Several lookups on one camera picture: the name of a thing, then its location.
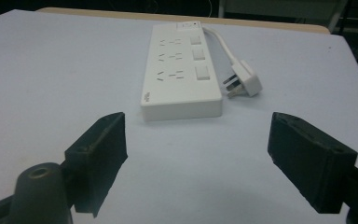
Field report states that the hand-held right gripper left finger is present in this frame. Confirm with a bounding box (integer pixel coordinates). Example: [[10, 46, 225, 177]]
[[63, 111, 129, 218]]

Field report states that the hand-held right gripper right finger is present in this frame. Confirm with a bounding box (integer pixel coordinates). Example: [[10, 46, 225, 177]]
[[267, 111, 358, 215]]

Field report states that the white power strip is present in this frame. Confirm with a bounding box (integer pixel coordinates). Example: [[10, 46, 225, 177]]
[[140, 21, 224, 122]]

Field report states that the white power plug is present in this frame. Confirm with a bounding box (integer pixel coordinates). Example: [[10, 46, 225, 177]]
[[222, 59, 264, 99]]

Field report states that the metal stand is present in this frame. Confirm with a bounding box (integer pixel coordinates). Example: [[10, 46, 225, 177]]
[[325, 0, 351, 34]]

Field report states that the white power strip cable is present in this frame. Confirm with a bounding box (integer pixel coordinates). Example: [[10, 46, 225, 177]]
[[201, 25, 239, 66]]

